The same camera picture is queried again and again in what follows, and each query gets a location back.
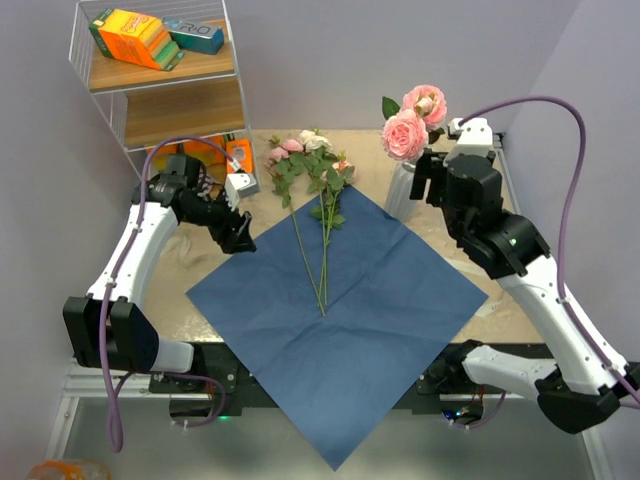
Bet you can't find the blue wrapping paper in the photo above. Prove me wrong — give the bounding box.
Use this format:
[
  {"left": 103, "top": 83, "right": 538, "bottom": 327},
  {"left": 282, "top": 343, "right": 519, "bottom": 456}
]
[{"left": 188, "top": 187, "right": 486, "bottom": 468}]

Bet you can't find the white ribbed ceramic vase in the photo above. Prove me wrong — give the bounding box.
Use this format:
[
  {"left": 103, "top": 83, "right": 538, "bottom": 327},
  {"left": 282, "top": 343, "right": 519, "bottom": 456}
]
[{"left": 384, "top": 162, "right": 422, "bottom": 223}]

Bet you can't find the beige ribbon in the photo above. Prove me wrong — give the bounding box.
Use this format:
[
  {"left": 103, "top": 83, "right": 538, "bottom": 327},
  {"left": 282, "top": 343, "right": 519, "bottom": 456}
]
[{"left": 160, "top": 234, "right": 211, "bottom": 270}]

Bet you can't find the purple wavy striped cloth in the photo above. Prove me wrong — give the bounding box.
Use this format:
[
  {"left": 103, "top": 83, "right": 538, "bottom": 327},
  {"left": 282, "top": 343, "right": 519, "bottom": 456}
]
[{"left": 197, "top": 167, "right": 220, "bottom": 199}]

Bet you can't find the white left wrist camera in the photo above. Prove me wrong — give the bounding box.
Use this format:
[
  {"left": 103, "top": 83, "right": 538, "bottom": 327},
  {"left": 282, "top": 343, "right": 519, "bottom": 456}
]
[{"left": 224, "top": 173, "right": 259, "bottom": 210}]

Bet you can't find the pink white rose stem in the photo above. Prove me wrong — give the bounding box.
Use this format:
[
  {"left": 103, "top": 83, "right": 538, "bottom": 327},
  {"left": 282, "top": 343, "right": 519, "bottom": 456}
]
[{"left": 297, "top": 129, "right": 355, "bottom": 307}]

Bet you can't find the white wire wooden shelf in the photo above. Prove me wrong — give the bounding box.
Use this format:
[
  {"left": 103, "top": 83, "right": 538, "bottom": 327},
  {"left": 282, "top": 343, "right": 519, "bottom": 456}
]
[{"left": 69, "top": 1, "right": 253, "bottom": 172}]

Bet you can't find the orange box bottom right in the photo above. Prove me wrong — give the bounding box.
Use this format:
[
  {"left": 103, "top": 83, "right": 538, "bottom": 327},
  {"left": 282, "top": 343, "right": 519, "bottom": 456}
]
[{"left": 226, "top": 138, "right": 254, "bottom": 173}]

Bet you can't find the orange box bottom left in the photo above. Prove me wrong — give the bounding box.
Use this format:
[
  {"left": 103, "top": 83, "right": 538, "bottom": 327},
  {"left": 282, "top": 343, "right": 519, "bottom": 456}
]
[{"left": 151, "top": 145, "right": 177, "bottom": 172}]

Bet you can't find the aluminium frame rail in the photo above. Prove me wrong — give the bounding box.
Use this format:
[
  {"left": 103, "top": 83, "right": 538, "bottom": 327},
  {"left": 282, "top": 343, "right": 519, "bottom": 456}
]
[{"left": 494, "top": 133, "right": 614, "bottom": 479}]

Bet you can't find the orange box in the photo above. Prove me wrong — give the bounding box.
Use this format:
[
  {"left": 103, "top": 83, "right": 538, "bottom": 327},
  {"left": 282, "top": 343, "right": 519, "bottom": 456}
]
[
  {"left": 151, "top": 145, "right": 177, "bottom": 172},
  {"left": 182, "top": 135, "right": 226, "bottom": 167},
  {"left": 226, "top": 138, "right": 254, "bottom": 173}
]

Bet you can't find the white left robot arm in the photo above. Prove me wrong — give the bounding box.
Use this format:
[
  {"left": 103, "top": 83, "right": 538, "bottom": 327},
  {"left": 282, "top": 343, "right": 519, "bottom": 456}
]
[{"left": 63, "top": 154, "right": 258, "bottom": 392}]

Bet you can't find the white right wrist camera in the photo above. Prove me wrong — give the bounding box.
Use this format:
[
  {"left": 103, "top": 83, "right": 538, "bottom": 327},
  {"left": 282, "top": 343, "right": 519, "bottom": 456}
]
[{"left": 443, "top": 117, "right": 494, "bottom": 165}]

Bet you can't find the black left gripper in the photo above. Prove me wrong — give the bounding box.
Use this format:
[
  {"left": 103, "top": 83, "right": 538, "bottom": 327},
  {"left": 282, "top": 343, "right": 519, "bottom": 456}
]
[{"left": 183, "top": 186, "right": 257, "bottom": 254}]

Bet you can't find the teal toothpaste box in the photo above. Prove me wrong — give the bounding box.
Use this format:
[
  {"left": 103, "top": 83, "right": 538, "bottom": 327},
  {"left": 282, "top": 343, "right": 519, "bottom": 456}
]
[{"left": 162, "top": 17, "right": 225, "bottom": 55}]

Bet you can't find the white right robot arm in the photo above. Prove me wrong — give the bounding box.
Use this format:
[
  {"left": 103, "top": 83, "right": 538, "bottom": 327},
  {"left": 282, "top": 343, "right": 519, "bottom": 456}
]
[{"left": 410, "top": 153, "right": 639, "bottom": 434}]

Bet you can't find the orange box bottom middle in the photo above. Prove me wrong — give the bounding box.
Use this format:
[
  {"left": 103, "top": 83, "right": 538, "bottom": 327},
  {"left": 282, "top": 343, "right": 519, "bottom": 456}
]
[{"left": 182, "top": 135, "right": 226, "bottom": 167}]

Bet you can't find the orange sponge pack top shelf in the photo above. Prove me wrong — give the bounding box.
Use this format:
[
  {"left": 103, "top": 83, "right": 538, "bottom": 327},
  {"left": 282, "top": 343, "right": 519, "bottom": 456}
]
[{"left": 88, "top": 8, "right": 184, "bottom": 71}]

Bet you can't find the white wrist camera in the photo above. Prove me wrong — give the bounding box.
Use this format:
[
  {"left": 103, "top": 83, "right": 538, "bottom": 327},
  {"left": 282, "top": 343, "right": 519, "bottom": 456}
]
[
  {"left": 443, "top": 117, "right": 494, "bottom": 165},
  {"left": 224, "top": 173, "right": 259, "bottom": 210}
]

